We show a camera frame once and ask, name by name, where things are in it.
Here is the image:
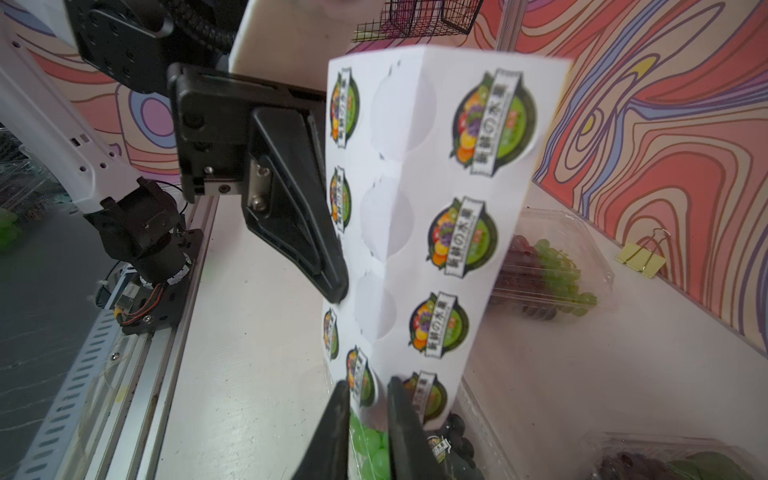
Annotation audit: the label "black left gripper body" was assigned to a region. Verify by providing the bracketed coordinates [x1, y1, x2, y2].
[167, 63, 326, 203]

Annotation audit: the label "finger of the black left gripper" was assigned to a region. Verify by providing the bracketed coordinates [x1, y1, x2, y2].
[242, 107, 349, 303]

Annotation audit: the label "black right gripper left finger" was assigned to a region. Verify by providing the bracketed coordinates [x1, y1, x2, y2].
[292, 380, 351, 480]

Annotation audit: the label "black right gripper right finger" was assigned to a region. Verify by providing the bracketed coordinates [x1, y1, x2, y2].
[387, 376, 446, 480]

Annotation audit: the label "round fruit sticker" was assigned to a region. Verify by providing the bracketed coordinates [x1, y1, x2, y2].
[427, 435, 452, 464]

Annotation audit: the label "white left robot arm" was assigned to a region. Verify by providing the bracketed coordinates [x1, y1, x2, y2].
[1, 1, 366, 334]

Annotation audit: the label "clear box green black grapes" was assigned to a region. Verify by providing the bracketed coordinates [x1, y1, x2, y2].
[313, 376, 517, 479]

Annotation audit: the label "clear box dark grapes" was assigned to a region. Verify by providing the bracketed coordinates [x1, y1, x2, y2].
[582, 432, 767, 479]

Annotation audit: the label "clear box red green grapes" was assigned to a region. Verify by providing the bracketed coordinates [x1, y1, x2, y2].
[489, 209, 616, 322]

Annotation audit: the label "yellow binder clip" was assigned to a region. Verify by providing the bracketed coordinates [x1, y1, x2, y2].
[614, 228, 671, 279]

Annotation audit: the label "black wire basket on left wall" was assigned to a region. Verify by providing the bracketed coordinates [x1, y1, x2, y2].
[352, 0, 484, 43]

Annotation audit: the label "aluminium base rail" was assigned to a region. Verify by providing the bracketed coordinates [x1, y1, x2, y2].
[14, 199, 218, 479]

